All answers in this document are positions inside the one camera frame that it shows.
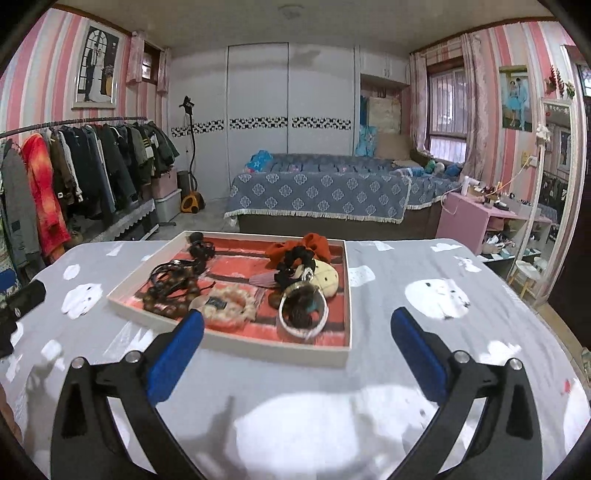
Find barred window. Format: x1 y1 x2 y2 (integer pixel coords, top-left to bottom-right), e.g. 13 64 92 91
426 64 470 163

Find teal hanging cloth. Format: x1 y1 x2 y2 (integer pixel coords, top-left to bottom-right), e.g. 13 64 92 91
355 124 380 158

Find black leather bracelet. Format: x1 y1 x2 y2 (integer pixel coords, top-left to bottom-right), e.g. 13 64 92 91
150 259 218 297

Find cream scrunchie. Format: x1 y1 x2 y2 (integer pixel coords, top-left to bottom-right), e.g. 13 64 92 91
191 285 259 330

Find small black scrunchie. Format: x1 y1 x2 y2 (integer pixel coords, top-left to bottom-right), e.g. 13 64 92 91
187 232 217 265

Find black scrunchie with white ornament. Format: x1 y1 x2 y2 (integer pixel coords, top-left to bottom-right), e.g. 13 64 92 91
273 246 320 288

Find metal clothes rack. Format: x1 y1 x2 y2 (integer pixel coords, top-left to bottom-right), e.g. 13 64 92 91
0 117 160 140

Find white framed mirror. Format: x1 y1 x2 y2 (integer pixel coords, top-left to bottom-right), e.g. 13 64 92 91
505 96 581 306

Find white lace cloth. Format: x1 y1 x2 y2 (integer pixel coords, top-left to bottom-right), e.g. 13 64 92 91
87 198 161 244

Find grey printed bedsheet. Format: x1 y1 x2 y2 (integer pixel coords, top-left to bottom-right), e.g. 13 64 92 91
0 237 591 480

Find person's left forearm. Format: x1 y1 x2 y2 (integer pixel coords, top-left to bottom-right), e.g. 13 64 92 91
0 384 22 445

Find pink curtain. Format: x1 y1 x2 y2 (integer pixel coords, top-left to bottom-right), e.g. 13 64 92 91
408 50 433 154
458 31 486 180

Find pink storage box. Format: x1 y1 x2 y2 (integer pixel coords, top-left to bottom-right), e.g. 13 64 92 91
150 168 184 223

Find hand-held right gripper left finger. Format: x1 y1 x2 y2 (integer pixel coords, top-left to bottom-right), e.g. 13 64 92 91
50 308 206 480

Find wall poster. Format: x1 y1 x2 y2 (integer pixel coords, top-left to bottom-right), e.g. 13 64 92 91
498 64 533 133

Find small window with curtain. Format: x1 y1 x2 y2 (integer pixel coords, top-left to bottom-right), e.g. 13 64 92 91
126 30 170 96

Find white tray with red lining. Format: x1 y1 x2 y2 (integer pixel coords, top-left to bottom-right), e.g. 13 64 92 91
106 229 353 368

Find red artificial flowers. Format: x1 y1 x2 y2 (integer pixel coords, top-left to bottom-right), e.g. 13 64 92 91
544 64 576 101

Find white sliding door wardrobe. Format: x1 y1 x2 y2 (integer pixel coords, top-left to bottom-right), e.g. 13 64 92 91
168 42 410 158

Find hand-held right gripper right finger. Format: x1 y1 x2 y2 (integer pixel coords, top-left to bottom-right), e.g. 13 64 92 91
390 307 543 480

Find blue bag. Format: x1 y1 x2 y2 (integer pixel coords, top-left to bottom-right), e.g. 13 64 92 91
246 150 274 174

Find watch with grey band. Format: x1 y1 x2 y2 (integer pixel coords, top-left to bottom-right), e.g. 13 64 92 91
276 281 330 343

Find wooden bead bracelet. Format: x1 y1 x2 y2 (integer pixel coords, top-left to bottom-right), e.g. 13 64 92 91
141 268 204 320

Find bed with blue patterned cover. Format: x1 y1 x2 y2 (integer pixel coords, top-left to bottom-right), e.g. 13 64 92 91
224 153 463 239

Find black garment steamer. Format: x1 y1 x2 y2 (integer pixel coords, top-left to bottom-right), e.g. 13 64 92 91
177 95 208 215

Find framed wedding picture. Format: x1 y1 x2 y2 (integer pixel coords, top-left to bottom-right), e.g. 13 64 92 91
71 20 126 110

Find row of hanging clothes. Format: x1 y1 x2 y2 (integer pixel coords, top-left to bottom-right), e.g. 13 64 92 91
0 121 181 274

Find pink desk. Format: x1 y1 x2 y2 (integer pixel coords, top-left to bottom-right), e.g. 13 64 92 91
436 191 553 256

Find orange scrunchie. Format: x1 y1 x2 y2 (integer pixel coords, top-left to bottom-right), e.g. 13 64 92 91
265 233 331 269

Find cream and teal plush toy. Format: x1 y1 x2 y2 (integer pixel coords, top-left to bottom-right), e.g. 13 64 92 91
251 260 341 299

